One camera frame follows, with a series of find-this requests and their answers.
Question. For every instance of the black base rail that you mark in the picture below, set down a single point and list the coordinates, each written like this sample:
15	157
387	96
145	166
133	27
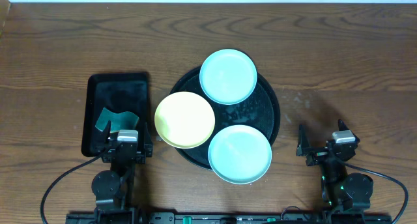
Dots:
171	218

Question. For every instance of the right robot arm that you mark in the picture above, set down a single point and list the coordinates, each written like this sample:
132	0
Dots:
343	191

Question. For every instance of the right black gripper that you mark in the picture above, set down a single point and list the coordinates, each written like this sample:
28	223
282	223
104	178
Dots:
303	149

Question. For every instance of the yellow plate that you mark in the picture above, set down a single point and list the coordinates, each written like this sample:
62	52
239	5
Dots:
184	120

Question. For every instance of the light green plate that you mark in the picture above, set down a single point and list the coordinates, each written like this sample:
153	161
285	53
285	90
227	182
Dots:
239	154
228	76

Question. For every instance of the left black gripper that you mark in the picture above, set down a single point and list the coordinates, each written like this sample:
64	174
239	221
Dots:
125	154

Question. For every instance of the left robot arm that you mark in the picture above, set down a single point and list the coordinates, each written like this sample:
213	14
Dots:
113	188

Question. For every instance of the green yellow sponge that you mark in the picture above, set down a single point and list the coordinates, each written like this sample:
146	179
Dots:
118	121

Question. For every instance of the rectangular black tray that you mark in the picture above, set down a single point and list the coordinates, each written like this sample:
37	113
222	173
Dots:
118	92

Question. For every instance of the round black tray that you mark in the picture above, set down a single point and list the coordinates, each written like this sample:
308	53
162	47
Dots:
260	110

